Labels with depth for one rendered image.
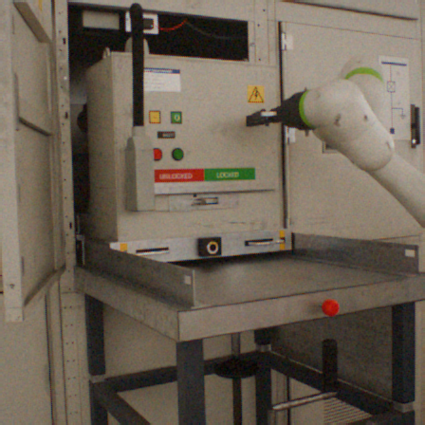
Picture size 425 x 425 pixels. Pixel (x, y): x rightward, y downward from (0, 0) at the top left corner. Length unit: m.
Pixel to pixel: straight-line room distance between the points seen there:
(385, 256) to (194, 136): 0.57
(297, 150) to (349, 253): 0.54
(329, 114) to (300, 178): 0.69
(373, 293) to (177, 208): 0.56
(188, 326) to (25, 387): 0.74
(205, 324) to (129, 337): 0.71
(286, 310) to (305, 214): 0.87
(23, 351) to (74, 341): 0.15
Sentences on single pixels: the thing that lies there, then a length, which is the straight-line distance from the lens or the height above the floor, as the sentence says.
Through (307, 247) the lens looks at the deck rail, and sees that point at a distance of 1.68.
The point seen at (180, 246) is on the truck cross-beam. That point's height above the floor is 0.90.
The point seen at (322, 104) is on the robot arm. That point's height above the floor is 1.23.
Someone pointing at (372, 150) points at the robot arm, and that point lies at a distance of 1.36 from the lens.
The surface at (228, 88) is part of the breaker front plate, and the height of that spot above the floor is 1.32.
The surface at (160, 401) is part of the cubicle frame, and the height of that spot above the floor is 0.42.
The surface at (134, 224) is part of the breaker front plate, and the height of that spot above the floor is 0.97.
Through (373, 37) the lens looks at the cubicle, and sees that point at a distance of 2.25.
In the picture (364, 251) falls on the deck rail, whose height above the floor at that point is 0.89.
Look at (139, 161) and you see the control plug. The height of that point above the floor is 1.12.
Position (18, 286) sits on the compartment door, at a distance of 1.06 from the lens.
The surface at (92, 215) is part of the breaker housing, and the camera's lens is 1.70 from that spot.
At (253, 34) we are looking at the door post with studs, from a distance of 1.97.
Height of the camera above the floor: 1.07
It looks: 3 degrees down
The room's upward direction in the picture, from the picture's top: 2 degrees counter-clockwise
